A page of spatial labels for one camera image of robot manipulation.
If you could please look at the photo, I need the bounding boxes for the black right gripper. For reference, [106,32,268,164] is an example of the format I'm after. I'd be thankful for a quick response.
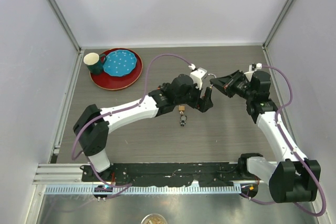
[210,70,255,100]

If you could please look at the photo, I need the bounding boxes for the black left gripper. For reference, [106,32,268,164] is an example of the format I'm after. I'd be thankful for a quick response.
[175,81,213,112]

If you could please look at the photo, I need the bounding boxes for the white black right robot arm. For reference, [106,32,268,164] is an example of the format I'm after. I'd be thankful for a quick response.
[210,70,321,203]

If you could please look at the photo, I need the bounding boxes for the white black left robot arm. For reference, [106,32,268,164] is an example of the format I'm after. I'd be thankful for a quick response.
[73,74,213,182]

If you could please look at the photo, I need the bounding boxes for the small brass long-shackle padlock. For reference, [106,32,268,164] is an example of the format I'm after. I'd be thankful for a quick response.
[178,105,185,112]

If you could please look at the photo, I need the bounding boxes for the keys on small padlock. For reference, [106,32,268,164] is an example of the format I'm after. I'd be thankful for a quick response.
[180,111,187,127]

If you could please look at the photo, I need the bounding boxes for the blue dotted plate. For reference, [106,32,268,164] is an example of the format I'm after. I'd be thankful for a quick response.
[103,49,137,77]

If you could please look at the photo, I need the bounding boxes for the red round tray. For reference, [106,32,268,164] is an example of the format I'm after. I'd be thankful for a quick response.
[89,48,143,91]

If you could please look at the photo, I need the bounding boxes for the dark green mug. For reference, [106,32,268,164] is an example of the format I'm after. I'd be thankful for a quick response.
[83,52,107,75]

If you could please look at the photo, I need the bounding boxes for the round metal object bottom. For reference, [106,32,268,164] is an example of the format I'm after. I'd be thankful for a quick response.
[141,213,167,224]

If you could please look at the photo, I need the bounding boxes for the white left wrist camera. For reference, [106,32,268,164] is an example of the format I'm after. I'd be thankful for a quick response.
[188,63,207,90]

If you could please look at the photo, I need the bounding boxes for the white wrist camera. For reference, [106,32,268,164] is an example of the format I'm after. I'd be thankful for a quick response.
[248,63,263,72]
[188,63,207,90]

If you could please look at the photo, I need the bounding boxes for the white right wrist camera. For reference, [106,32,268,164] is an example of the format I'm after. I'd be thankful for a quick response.
[248,63,263,72]

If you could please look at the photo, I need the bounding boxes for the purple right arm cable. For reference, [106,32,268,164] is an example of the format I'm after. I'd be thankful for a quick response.
[240,62,327,217]

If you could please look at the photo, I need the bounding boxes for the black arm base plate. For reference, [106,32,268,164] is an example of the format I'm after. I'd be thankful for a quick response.
[80,162,258,187]

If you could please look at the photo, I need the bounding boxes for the slotted blue-white cable duct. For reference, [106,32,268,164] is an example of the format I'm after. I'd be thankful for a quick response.
[45,183,242,195]

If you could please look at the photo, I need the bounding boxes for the aluminium frame rail front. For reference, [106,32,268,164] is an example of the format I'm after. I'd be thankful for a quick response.
[33,164,83,185]

